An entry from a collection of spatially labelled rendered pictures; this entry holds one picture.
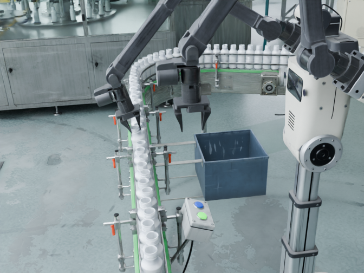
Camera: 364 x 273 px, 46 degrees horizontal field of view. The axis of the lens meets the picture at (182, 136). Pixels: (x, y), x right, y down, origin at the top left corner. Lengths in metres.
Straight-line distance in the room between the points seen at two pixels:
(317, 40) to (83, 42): 3.75
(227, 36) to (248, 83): 3.80
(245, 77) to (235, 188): 1.23
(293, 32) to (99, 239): 2.02
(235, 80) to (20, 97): 2.72
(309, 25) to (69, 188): 2.82
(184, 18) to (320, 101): 5.35
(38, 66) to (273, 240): 3.12
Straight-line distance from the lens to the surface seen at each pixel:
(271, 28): 1.72
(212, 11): 1.21
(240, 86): 3.20
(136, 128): 1.82
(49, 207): 3.57
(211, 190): 2.12
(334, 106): 1.58
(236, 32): 6.98
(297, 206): 1.82
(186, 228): 1.42
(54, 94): 5.05
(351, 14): 5.46
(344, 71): 1.37
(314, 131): 1.60
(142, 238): 1.33
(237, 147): 2.39
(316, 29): 1.31
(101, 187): 3.70
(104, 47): 4.84
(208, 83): 3.20
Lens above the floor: 1.96
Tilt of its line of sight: 26 degrees down
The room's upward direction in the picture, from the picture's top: 2 degrees counter-clockwise
